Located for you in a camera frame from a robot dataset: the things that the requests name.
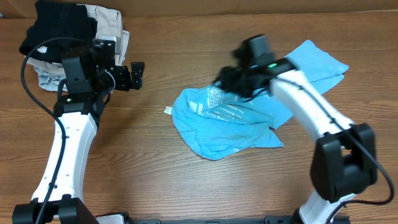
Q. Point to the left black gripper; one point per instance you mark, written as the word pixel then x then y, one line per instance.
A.
pixel 136 75

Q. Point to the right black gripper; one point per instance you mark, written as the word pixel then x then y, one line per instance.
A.
pixel 229 76

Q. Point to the light blue printed t-shirt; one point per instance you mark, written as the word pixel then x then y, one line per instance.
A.
pixel 215 124

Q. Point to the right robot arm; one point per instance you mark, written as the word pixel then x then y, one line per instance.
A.
pixel 343 163

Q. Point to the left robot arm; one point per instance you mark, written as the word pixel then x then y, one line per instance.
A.
pixel 91 76

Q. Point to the beige folded garment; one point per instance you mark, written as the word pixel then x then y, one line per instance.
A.
pixel 109 27

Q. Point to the light denim folded garment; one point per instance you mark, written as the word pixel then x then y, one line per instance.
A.
pixel 48 81

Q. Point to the black folded garment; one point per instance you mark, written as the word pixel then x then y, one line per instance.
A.
pixel 64 21

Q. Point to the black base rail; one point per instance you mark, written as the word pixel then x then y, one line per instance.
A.
pixel 236 221

